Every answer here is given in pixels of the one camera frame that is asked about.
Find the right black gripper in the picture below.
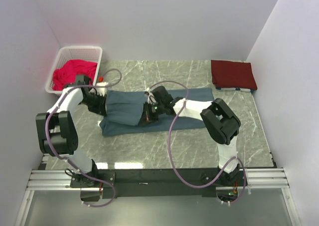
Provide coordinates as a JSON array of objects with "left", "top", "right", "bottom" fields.
[{"left": 139, "top": 101, "right": 165, "bottom": 126}]

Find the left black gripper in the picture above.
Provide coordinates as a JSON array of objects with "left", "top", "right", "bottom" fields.
[{"left": 81, "top": 91, "right": 107, "bottom": 116}]

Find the blue-grey t-shirt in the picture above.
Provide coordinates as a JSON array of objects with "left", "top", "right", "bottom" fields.
[{"left": 99, "top": 88, "right": 214, "bottom": 137}]

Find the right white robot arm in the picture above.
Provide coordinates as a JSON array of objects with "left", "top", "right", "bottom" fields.
[{"left": 138, "top": 86, "right": 241, "bottom": 186}]

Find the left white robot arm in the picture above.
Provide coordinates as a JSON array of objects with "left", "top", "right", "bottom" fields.
[{"left": 35, "top": 75, "right": 108, "bottom": 187}]

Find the crumpled pink-red t-shirt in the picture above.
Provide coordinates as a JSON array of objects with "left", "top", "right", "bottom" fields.
[{"left": 52, "top": 59, "right": 97, "bottom": 91}]

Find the white plastic laundry basket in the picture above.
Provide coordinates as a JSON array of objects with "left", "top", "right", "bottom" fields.
[{"left": 45, "top": 45, "right": 103, "bottom": 96}]

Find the folded dark red t-shirt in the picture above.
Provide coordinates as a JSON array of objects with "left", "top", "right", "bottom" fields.
[{"left": 211, "top": 60, "right": 258, "bottom": 92}]

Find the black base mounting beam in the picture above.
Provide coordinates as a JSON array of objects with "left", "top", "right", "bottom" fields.
[{"left": 70, "top": 168, "right": 247, "bottom": 202}]

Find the folded white blue t-shirt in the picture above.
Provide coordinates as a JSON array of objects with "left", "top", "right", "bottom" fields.
[{"left": 215, "top": 87, "right": 255, "bottom": 93}]

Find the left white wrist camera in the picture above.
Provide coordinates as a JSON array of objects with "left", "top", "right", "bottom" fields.
[{"left": 96, "top": 77, "right": 109, "bottom": 96}]

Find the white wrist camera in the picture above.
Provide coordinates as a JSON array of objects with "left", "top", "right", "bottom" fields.
[
  {"left": 145, "top": 88, "right": 158, "bottom": 105},
  {"left": 96, "top": 77, "right": 109, "bottom": 96}
]

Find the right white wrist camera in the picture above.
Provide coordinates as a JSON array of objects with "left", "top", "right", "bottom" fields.
[{"left": 145, "top": 88, "right": 158, "bottom": 105}]

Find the aluminium rail frame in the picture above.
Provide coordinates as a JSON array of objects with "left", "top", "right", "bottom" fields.
[{"left": 14, "top": 96, "right": 302, "bottom": 226}]

